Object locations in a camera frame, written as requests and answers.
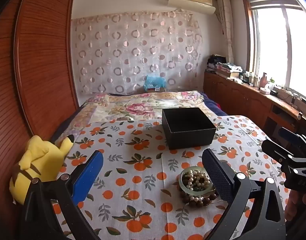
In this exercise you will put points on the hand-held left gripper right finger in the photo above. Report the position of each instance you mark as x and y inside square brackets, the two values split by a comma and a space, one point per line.
[218, 177]

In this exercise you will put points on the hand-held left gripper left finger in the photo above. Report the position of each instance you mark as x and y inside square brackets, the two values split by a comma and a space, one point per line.
[88, 177]

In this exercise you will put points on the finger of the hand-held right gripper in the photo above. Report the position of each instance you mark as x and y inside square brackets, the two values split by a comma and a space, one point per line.
[289, 135]
[275, 150]

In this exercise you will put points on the pale green jade bangle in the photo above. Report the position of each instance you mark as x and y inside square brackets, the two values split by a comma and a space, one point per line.
[181, 182]

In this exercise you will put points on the black cardboard box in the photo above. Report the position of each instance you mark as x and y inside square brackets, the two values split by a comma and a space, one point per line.
[190, 137]

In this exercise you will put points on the yellow plush toy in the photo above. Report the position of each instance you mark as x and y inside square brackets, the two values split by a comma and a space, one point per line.
[38, 160]

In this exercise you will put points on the green cap bottle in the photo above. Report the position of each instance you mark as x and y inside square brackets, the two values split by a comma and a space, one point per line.
[271, 85]

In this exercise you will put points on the orange fruit print cloth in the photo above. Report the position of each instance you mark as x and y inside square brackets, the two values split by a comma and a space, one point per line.
[143, 192]

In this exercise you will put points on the pink bottle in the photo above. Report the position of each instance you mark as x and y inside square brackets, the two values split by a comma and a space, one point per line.
[263, 81]

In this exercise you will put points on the long wooden cabinet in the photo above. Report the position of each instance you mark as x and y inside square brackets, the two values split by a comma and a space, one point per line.
[238, 95]

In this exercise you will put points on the row of small bottles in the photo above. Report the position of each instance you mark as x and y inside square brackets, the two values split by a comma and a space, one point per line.
[251, 78]

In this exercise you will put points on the dark blue bed sheet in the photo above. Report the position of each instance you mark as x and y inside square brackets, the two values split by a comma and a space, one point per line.
[213, 102]

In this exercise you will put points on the floral blanket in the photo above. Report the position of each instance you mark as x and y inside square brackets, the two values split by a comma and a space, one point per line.
[133, 107]

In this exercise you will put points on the stack of books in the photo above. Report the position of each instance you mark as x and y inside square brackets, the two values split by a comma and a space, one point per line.
[229, 70]

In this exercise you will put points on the pile of dark clothes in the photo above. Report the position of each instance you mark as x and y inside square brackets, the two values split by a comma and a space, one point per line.
[215, 60]

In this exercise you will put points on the blue plastic bag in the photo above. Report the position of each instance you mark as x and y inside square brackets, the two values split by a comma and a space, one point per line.
[154, 80]

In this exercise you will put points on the pale window curtain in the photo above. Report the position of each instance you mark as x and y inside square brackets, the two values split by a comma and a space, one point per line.
[226, 25]

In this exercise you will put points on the brown wooden wardrobe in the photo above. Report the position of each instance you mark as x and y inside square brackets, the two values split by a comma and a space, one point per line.
[43, 55]

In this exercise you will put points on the sheer circle pattern curtain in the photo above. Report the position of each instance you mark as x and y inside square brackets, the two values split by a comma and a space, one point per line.
[133, 50]

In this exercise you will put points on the white air conditioner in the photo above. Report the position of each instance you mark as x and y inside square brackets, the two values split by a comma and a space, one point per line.
[190, 1]

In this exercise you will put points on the wooden frame window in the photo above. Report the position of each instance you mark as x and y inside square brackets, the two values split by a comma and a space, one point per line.
[273, 42]

